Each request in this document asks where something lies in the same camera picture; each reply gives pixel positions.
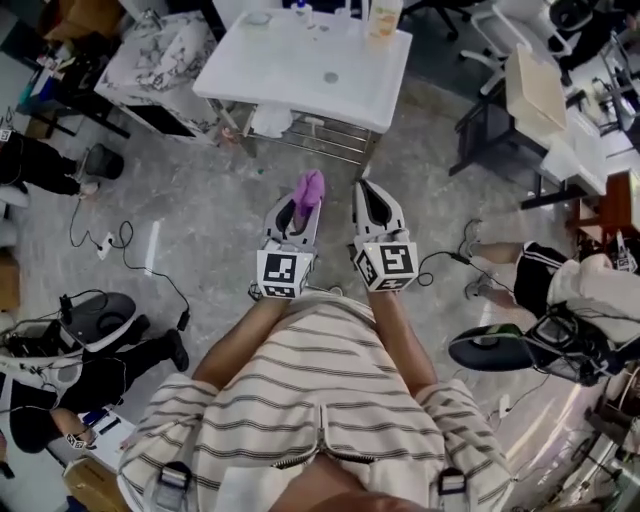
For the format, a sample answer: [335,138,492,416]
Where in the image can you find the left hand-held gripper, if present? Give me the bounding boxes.
[248,193,323,302]

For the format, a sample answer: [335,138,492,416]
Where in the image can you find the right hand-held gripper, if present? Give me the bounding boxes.
[348,179,421,293]

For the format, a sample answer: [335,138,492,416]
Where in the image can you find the purple cloth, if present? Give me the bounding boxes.
[291,168,328,232]

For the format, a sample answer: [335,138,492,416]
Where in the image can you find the person's right forearm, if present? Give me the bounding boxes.
[366,287,437,399]

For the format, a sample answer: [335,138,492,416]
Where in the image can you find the person's left forearm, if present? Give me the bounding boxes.
[191,293,301,397]

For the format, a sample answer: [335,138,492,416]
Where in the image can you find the white crumpled bag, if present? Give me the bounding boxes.
[249,103,294,139]

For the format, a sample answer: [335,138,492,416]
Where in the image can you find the white ceramic sink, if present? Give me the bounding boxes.
[192,5,414,135]

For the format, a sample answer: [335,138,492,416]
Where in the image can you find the cream striped shirt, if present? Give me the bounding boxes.
[115,292,515,512]

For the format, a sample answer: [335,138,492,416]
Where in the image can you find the translucent jug orange label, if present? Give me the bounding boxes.
[366,0,405,42]

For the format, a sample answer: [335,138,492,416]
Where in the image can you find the black mesh wastebasket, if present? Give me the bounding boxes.
[81,143,126,182]

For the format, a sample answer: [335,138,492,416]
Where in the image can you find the beige plastic bin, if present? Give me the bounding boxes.
[503,42,570,135]

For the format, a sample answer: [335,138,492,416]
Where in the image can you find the white rectangular table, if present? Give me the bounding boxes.
[537,107,634,197]

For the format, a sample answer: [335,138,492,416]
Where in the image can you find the black office chair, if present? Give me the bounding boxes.
[399,0,461,42]

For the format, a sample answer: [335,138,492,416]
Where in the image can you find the white office chair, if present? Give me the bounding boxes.
[544,0,594,59]
[458,0,534,96]

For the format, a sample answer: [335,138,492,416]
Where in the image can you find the black marble counter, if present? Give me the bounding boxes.
[17,44,132,140]

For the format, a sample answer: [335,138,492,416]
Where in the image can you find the brown wooden cabinet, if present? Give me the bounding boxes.
[579,168,640,249]

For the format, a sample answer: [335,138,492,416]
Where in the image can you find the chrome faucet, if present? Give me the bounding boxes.
[133,9,166,32]

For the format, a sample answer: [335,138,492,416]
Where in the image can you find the person's face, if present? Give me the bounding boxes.
[287,454,451,512]

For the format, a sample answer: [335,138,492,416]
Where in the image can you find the white flat box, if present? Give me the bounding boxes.
[82,405,137,471]

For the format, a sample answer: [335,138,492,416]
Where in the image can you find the brown cardboard box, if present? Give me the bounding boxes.
[0,249,21,312]
[62,455,132,512]

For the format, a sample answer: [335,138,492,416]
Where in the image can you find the stacked brown cardboard boxes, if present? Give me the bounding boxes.
[42,0,125,41]

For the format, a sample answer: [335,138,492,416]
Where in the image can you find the black floor cable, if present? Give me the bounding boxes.
[417,218,501,301]

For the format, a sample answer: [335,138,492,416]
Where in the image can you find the black table frame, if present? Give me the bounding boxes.
[448,89,569,211]

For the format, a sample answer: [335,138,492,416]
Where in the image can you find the black power cable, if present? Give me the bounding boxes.
[68,192,192,333]

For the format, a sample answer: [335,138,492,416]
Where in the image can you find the tangled black cable bundle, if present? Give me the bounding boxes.
[519,307,619,389]

